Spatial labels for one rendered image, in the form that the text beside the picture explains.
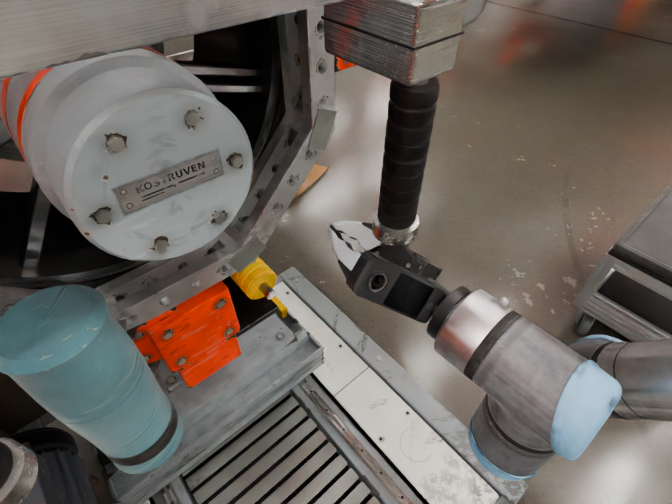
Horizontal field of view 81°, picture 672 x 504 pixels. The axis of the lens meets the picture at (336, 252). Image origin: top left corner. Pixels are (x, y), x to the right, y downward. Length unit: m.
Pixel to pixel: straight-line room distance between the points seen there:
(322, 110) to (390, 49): 0.26
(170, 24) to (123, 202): 0.12
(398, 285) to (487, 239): 1.16
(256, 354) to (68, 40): 0.79
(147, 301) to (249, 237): 0.15
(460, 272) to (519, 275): 0.20
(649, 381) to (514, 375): 0.15
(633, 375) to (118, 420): 0.53
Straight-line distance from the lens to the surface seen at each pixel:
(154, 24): 0.21
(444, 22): 0.30
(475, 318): 0.44
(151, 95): 0.27
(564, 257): 1.62
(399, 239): 0.37
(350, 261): 0.52
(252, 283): 0.64
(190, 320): 0.60
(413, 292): 0.45
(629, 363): 0.55
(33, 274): 0.60
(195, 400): 0.91
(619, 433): 1.28
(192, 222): 0.32
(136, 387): 0.46
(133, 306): 0.55
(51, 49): 0.20
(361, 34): 0.31
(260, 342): 0.94
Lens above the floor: 1.01
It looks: 45 degrees down
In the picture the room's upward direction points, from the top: straight up
